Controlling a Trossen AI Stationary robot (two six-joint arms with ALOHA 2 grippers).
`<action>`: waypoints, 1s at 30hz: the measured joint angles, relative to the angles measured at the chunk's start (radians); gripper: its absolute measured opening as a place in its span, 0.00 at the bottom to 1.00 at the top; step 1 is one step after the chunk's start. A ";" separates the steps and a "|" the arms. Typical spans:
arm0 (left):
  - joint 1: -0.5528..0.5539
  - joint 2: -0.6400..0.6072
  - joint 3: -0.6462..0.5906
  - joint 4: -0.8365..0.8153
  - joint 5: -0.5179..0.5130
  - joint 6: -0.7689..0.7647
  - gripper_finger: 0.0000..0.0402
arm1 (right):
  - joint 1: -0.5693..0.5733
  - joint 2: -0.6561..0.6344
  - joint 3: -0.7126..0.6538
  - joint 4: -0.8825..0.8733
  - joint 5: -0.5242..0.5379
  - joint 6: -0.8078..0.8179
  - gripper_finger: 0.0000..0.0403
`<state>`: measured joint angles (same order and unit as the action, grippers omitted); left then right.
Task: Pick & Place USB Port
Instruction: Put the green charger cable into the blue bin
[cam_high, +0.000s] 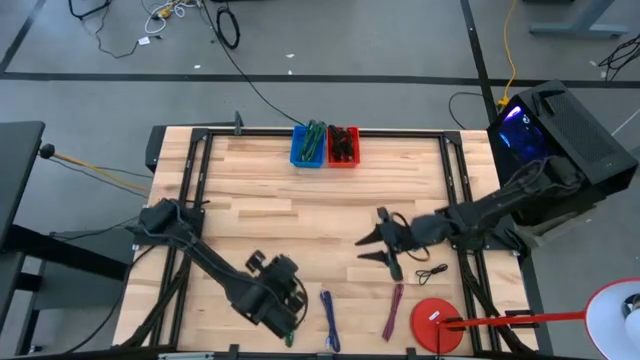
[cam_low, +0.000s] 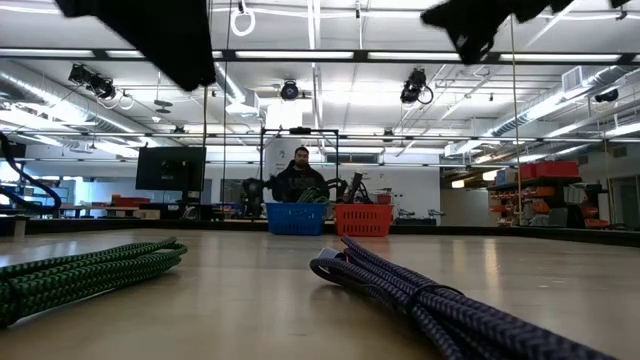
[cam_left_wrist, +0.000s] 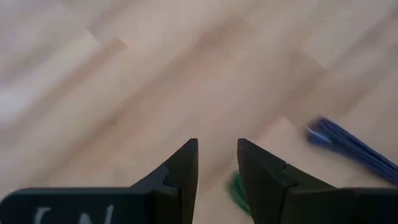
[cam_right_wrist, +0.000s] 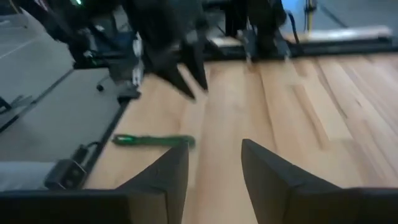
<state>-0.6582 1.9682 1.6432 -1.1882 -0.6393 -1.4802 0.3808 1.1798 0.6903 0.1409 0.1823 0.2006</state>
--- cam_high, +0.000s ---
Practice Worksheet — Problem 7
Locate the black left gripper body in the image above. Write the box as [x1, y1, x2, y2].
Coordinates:
[244, 249, 309, 340]

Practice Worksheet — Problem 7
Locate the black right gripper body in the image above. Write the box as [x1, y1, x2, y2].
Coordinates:
[377, 206, 427, 283]

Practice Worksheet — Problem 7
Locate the magenta braided cable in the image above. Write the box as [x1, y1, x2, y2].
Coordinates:
[381, 283, 406, 343]

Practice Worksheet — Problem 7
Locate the blue braided cable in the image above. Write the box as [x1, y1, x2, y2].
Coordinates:
[319, 288, 343, 354]

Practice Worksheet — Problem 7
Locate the black cable with red tie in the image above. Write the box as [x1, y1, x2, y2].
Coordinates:
[328, 125, 344, 162]

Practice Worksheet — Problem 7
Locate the red plastic basket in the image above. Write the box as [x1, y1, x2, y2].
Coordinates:
[327, 125, 362, 169]

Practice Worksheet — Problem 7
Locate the red desk lamp white shade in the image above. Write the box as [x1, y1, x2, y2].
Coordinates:
[409, 278, 640, 360]

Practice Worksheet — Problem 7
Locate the blue plastic basket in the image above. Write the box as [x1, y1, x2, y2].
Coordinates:
[289, 124, 328, 169]

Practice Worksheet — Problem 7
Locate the grey computer stand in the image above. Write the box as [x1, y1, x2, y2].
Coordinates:
[519, 204, 599, 247]

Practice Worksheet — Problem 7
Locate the black computer tower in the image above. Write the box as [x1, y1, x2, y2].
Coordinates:
[487, 79, 640, 199]

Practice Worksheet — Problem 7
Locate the yellow rod with black knob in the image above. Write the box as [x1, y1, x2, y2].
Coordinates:
[38, 143, 151, 194]

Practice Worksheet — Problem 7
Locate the grey desk foot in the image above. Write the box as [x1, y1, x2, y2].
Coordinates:
[528, 0, 631, 40]

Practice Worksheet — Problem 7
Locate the black desk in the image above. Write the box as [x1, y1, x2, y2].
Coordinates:
[0, 119, 132, 357]

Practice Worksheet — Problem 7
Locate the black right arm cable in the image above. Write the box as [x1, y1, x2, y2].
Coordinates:
[393, 212, 432, 263]

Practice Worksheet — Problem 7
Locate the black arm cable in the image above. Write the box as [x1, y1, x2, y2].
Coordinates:
[393, 212, 432, 263]
[292, 274, 310, 329]

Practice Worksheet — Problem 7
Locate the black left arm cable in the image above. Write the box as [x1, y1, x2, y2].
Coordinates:
[292, 274, 310, 329]

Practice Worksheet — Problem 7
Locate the thin black cable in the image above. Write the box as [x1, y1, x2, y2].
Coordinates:
[414, 263, 450, 287]

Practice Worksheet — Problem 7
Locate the black computer cable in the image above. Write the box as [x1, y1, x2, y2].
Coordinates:
[447, 90, 499, 132]

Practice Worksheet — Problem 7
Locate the black aluminium table frame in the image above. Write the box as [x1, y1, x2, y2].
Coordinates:
[112, 125, 541, 354]

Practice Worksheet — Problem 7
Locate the yellow extension cord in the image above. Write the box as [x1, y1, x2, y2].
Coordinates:
[497, 0, 522, 110]

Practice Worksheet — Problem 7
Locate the long black floor cable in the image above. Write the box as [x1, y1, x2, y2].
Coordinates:
[199, 0, 307, 127]

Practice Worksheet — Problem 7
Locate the coiled black floor cable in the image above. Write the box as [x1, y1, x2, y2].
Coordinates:
[215, 4, 242, 51]

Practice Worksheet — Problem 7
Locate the black cable tangle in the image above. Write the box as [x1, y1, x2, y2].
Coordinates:
[597, 33, 640, 82]

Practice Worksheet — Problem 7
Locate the white cable bundle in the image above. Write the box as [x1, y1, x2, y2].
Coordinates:
[143, 0, 202, 36]

